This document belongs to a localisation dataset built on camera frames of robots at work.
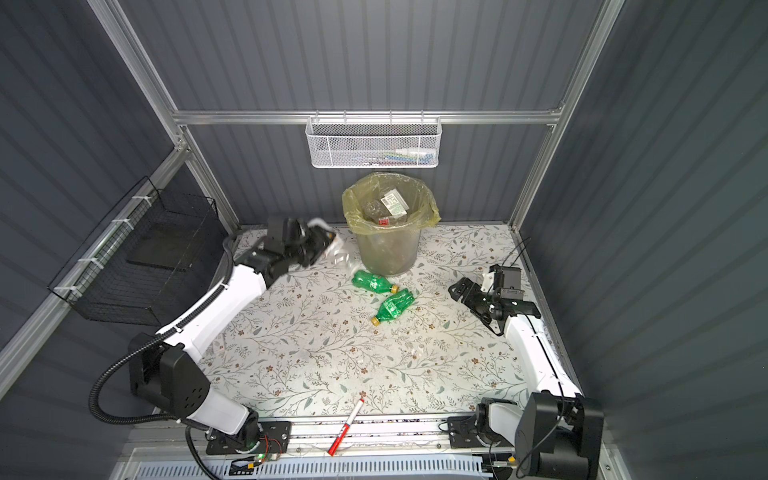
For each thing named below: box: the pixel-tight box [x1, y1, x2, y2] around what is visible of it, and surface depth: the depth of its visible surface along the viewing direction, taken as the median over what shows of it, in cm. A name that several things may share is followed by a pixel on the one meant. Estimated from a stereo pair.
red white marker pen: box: [328, 398, 365, 457], surface depth 75 cm
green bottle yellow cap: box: [371, 288, 415, 327], surface depth 96 cm
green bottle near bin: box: [352, 270, 399, 294], surface depth 101 cm
